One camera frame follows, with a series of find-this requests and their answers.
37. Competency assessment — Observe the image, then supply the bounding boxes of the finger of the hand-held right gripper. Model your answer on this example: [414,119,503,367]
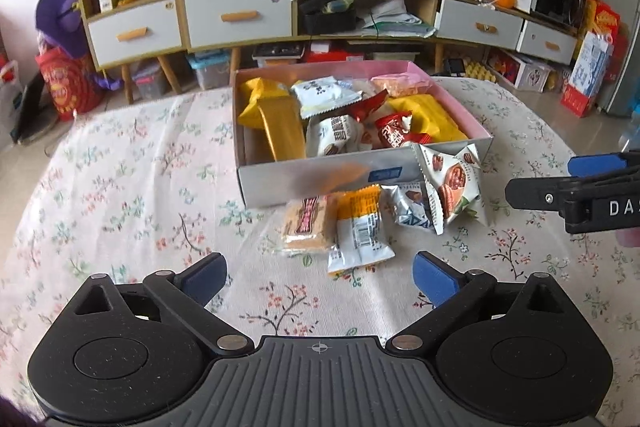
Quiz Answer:
[504,176,568,211]
[566,151,640,178]

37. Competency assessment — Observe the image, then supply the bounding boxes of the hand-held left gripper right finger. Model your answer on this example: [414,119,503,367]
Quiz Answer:
[386,251,567,355]

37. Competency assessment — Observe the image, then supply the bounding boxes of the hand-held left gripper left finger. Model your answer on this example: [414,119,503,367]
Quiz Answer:
[72,252,251,355]

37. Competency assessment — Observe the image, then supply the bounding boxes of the silver blue snack packet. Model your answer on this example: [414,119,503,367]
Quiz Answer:
[380,183,437,234]

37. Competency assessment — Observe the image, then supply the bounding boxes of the large white nut packet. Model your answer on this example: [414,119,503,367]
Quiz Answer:
[411,142,492,236]

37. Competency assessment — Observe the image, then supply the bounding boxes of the yellow white snack packet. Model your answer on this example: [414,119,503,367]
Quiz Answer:
[327,185,395,278]

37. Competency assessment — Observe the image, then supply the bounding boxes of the clear biscuit packet red label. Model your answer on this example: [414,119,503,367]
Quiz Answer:
[276,195,339,256]

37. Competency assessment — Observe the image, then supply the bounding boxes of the white cardboard box pink inside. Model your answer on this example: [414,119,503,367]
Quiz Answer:
[231,60,495,208]

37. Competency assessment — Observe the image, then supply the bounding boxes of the long gold snack packet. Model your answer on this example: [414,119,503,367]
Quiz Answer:
[257,97,307,161]

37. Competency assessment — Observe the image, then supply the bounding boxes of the pink snack packet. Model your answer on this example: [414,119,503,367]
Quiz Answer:
[370,73,434,98]

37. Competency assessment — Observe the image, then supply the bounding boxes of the white snack packet nut picture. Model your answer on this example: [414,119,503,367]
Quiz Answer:
[304,115,364,158]

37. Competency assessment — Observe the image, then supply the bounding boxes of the red snack packet white dots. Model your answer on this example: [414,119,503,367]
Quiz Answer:
[349,89,391,124]

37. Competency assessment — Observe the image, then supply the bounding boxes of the small white snack packet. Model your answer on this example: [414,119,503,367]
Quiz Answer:
[290,76,364,120]

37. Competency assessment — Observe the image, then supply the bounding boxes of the blue white carton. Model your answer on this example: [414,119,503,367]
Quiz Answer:
[559,29,614,118]

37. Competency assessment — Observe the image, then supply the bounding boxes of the white printed floor box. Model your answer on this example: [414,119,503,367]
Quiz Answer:
[486,48,554,94]

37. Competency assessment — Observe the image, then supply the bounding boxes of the large yellow snack packet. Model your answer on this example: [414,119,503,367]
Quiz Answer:
[387,93,472,144]

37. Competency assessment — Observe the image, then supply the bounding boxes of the yellow egg tray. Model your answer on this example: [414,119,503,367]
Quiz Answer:
[464,58,499,84]

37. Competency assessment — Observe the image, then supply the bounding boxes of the red yellow carton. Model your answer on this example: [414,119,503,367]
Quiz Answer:
[584,0,622,54]

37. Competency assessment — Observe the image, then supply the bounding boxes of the low wooden cabinet white drawers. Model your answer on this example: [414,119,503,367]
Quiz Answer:
[292,0,582,75]

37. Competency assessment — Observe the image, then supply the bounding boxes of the clear storage bin blue lid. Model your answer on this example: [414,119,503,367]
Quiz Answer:
[186,49,233,91]

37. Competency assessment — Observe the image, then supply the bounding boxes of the red gift bag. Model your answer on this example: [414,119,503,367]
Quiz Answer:
[34,47,104,122]

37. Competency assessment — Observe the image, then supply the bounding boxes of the red flat box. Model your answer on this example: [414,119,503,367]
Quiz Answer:
[303,49,362,64]

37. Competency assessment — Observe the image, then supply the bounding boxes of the tall wooden cabinet white drawers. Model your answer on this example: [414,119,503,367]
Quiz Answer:
[70,0,297,104]

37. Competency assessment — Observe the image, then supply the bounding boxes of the white red plastic bag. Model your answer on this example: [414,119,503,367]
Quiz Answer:
[0,58,24,148]

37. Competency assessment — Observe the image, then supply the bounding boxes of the black basket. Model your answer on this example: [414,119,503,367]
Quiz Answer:
[298,0,359,36]

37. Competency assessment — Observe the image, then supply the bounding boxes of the purple plush toy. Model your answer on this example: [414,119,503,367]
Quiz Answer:
[34,0,125,94]

